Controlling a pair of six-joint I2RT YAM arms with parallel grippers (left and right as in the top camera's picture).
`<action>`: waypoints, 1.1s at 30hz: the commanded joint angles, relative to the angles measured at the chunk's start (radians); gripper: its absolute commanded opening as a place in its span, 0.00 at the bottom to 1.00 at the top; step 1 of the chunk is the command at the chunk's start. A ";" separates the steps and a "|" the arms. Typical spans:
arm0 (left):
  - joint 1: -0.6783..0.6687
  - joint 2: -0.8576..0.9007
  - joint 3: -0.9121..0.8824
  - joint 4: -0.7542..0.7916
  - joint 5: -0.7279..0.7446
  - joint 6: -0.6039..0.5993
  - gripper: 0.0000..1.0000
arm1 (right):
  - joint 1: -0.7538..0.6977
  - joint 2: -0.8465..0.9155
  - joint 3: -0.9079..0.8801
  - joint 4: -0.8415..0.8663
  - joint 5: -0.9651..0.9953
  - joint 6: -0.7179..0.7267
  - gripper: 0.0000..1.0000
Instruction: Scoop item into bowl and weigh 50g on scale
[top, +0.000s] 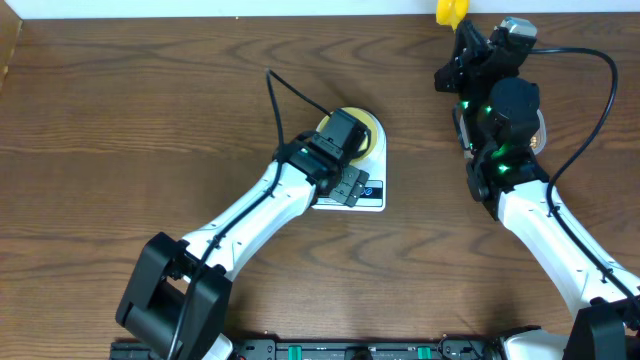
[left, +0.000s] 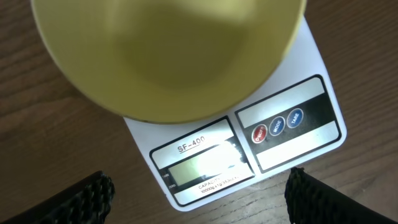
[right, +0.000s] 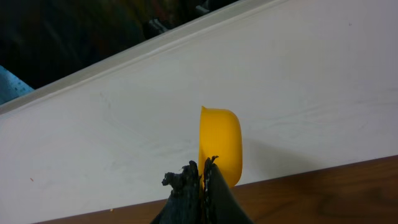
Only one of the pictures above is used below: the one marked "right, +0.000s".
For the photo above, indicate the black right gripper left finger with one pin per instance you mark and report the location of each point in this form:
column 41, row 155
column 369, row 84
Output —
column 183, row 204

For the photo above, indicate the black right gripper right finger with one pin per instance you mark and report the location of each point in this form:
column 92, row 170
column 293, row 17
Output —
column 219, row 204

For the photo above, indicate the yellow plastic measuring scoop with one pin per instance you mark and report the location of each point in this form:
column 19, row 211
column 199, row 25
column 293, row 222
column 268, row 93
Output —
column 220, row 135

